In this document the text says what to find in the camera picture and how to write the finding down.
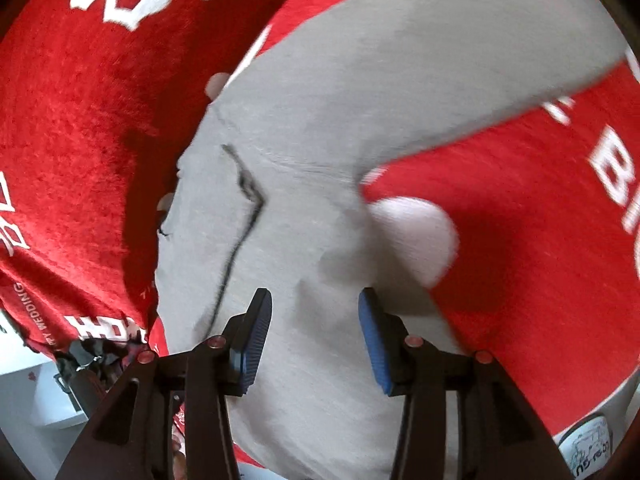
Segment red printed blanket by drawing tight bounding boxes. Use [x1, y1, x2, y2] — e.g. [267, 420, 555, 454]
[0, 0, 640, 466]

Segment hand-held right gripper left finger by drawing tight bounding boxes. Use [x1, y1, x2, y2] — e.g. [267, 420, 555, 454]
[55, 287, 273, 480]

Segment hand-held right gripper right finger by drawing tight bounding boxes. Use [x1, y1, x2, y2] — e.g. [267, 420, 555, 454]
[358, 287, 576, 480]

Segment white furniture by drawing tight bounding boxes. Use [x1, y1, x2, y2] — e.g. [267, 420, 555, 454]
[0, 357, 93, 441]

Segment black crumpled bag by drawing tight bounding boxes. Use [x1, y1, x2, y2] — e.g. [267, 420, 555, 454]
[54, 336, 148, 413]

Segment grey small garment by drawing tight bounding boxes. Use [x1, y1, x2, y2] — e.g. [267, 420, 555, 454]
[150, 0, 628, 480]

